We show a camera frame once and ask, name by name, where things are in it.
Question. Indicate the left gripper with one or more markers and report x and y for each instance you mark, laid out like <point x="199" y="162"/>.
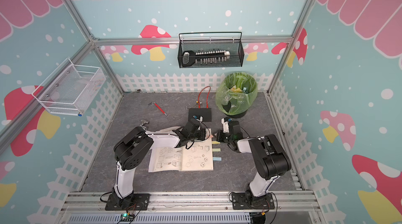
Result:
<point x="203" y="133"/>

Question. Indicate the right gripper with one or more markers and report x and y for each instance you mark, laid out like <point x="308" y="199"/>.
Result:
<point x="219" y="137"/>

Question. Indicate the sketch drawing book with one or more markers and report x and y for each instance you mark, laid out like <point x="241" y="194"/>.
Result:
<point x="166" y="155"/>

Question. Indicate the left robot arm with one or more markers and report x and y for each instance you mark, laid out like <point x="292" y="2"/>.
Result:
<point x="132" y="149"/>

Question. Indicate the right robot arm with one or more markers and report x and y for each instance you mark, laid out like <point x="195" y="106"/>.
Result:
<point x="270" y="159"/>

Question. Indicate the black flat box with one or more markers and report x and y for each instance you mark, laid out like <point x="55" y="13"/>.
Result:
<point x="206" y="113"/>

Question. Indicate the green bagged trash bin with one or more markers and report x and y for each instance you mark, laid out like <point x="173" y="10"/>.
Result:
<point x="236" y="94"/>

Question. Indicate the small metal clamp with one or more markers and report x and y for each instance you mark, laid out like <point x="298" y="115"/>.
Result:
<point x="144" y="123"/>

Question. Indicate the black socket bit holder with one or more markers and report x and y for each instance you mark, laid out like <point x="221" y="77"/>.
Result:
<point x="191" y="58"/>

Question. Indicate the green circuit board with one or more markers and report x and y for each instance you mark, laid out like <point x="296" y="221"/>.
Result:
<point x="127" y="217"/>

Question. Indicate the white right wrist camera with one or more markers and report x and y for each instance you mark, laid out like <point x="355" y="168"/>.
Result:
<point x="225" y="122"/>

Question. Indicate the red handled tool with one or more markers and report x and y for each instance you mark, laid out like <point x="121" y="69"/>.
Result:
<point x="158" y="107"/>

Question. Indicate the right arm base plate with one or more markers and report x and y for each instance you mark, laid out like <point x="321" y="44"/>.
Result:
<point x="246" y="200"/>

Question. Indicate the black wire wall basket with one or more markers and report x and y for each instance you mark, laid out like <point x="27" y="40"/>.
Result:
<point x="212" y="49"/>

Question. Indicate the grey slotted cable duct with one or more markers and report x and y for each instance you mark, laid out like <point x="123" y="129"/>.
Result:
<point x="164" y="218"/>

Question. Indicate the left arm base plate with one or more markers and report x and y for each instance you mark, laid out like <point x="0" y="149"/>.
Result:
<point x="130" y="203"/>

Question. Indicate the white wire wall basket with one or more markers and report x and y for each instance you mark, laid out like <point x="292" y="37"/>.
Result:
<point x="70" y="88"/>

